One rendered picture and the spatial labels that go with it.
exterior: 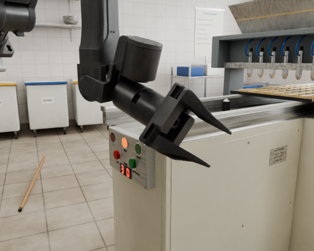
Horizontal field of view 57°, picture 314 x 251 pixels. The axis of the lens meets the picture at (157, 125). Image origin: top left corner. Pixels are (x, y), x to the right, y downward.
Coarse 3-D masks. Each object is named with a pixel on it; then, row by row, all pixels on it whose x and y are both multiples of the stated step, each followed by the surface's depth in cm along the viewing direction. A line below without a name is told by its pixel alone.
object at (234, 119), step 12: (252, 108) 99; (264, 108) 101; (276, 108) 105; (288, 108) 110; (300, 108) 114; (312, 108) 120; (228, 120) 91; (240, 120) 95; (252, 120) 98; (264, 120) 102; (276, 120) 106; (192, 132) 83; (204, 132) 86; (216, 132) 89
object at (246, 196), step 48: (192, 144) 83; (240, 144) 95; (288, 144) 112; (144, 192) 90; (192, 192) 86; (240, 192) 100; (288, 192) 119; (144, 240) 94; (192, 240) 90; (240, 240) 105; (288, 240) 127
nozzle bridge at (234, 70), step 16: (256, 32) 129; (272, 32) 122; (288, 32) 117; (304, 32) 112; (224, 48) 150; (240, 48) 147; (272, 48) 133; (304, 48) 121; (224, 64) 150; (240, 64) 142; (256, 64) 135; (272, 64) 128; (288, 64) 122; (304, 64) 117; (224, 80) 161; (240, 80) 163
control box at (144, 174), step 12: (120, 132) 92; (132, 132) 91; (120, 144) 92; (132, 144) 86; (144, 144) 80; (120, 156) 93; (132, 156) 87; (144, 156) 81; (120, 168) 94; (144, 168) 82; (144, 180) 83
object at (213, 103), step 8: (216, 96) 131; (224, 96) 131; (232, 96) 134; (240, 96) 137; (248, 96) 140; (208, 104) 126; (216, 104) 129; (232, 104) 135; (240, 104) 138; (248, 104) 141; (256, 104) 145; (104, 112) 99; (112, 112) 100; (120, 112) 101; (192, 112) 121; (104, 120) 100; (112, 120) 100; (120, 120) 102; (128, 120) 104; (136, 120) 106
